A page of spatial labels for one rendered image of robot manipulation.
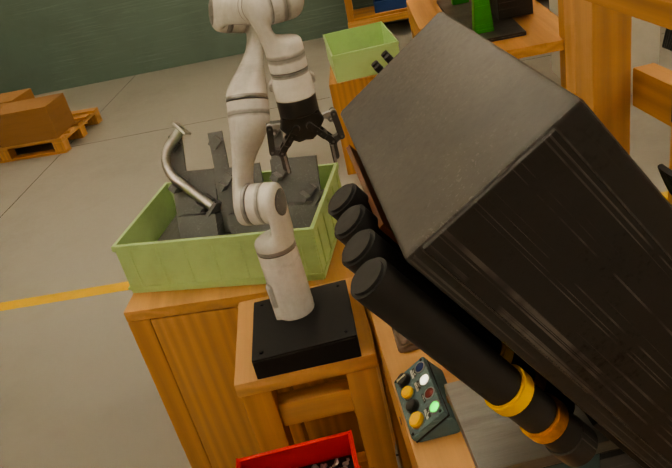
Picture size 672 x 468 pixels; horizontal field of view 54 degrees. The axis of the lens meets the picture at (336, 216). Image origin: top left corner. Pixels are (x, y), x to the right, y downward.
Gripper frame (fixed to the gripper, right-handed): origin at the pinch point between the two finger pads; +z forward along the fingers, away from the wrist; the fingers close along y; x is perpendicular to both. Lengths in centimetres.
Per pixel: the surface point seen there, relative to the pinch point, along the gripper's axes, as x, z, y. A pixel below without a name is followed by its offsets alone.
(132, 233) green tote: 65, 36, -58
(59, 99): 490, 88, -204
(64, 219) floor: 312, 130, -175
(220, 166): 74, 25, -27
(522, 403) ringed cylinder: -78, -7, 12
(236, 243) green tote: 43, 37, -25
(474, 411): -55, 17, 13
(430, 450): -40, 40, 8
